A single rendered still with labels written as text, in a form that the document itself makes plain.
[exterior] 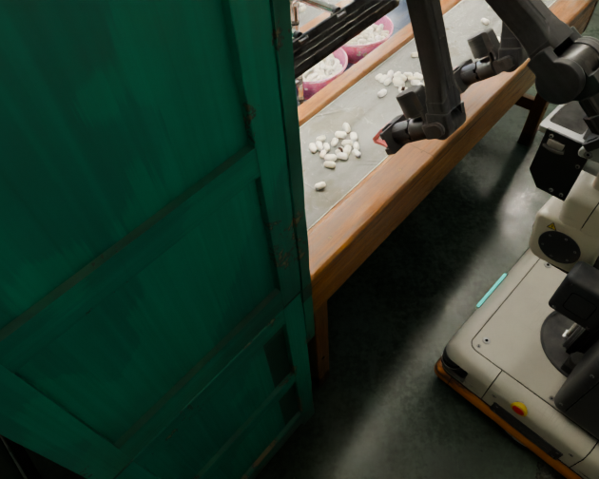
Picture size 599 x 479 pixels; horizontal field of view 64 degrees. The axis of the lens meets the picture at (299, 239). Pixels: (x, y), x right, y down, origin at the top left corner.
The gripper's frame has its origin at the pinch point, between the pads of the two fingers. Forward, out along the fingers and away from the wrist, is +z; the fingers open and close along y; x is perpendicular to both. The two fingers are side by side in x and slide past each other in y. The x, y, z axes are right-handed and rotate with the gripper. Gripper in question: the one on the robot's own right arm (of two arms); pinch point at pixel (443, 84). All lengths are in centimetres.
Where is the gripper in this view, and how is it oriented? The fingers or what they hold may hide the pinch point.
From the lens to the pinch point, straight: 165.2
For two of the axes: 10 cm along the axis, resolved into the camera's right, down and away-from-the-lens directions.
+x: 5.4, 7.8, 3.1
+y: -6.7, 6.3, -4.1
